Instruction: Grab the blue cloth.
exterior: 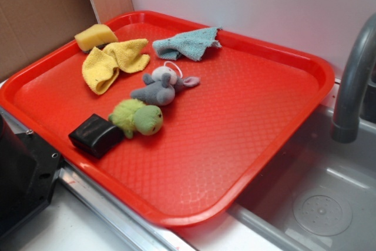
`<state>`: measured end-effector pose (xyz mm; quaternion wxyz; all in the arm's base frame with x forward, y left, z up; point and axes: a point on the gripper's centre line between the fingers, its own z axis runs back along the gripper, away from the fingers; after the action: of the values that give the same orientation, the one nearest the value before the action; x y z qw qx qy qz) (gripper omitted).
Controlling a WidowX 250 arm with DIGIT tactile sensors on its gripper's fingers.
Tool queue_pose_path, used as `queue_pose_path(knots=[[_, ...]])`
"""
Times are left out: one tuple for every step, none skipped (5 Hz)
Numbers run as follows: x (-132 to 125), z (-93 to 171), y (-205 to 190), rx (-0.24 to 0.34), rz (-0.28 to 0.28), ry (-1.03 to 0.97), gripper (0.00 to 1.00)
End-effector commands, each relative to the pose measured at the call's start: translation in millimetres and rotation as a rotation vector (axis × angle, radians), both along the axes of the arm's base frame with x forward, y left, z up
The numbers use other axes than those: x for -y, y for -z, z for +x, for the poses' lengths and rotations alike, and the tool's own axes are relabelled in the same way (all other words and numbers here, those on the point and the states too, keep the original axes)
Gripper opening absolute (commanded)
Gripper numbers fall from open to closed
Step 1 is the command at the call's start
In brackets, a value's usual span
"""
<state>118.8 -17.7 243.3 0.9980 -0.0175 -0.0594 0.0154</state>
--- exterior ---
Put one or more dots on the blue cloth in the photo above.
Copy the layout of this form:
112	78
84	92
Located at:
192	44

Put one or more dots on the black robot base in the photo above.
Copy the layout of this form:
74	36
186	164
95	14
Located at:
29	169

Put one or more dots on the yellow cloth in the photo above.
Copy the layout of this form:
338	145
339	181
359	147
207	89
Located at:
102	66

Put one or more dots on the red plastic tray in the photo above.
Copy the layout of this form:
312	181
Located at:
215	139

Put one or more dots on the grey plush mouse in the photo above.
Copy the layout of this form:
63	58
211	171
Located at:
162	85

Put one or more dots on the green plush turtle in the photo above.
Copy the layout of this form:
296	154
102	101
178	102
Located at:
133	115

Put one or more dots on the black rectangular block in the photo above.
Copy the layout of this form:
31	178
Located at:
96	136

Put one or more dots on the yellow sponge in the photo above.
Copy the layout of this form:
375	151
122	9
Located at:
97	35

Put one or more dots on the grey plastic sink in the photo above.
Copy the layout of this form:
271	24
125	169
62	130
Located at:
315	194

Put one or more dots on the grey faucet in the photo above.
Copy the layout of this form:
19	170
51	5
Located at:
356	95

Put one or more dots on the brown cardboard panel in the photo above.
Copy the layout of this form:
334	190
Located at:
31	29

